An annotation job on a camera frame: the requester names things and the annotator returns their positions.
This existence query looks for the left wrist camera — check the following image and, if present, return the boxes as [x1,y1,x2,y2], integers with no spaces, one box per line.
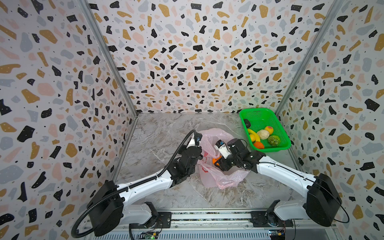
[190,132,203,147]

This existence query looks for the yellow banana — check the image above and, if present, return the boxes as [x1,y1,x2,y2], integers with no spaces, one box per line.
[247,129,261,143]

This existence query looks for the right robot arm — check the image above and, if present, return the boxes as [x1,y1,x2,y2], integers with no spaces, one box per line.
[214,139,342,227]

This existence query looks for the green fruit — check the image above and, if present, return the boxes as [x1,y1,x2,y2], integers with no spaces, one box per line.
[268,135,281,147]

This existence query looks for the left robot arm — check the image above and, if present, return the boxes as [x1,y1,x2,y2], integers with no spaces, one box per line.
[87,146,203,237]

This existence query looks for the peach yellow red fruit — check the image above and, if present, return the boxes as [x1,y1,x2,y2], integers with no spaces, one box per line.
[265,126,274,135]

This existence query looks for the dark avocado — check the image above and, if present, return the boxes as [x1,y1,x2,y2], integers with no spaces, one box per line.
[244,119,251,129]

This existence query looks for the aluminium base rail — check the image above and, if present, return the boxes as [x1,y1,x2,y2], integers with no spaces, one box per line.
[116,209,342,240]

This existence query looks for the pink plastic bag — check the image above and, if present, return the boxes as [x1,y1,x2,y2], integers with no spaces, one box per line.
[197,128,249,190]

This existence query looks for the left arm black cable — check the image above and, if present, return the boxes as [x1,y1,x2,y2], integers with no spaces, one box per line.
[70,129,197,239]

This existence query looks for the green plastic basket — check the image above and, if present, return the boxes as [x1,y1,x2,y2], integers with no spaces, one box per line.
[239,108,291,153]

